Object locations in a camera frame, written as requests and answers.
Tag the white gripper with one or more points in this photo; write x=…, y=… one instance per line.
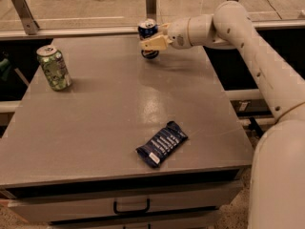
x=177, y=32

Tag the blue pepsi can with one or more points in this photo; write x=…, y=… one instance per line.
x=147, y=29

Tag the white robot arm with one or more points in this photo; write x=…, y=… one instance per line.
x=277, y=192

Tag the green soda can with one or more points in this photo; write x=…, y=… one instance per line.
x=54, y=67

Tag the blue rxbar wrapper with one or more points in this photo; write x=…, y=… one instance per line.
x=162, y=144

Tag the grey drawer cabinet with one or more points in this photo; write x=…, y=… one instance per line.
x=66, y=157

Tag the black stand leg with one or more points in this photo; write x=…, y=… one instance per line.
x=253, y=126

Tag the middle metal bracket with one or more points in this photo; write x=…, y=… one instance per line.
x=151, y=8

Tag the left metal bracket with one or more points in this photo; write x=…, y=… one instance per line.
x=29, y=24

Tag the black drawer handle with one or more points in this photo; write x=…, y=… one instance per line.
x=131, y=206

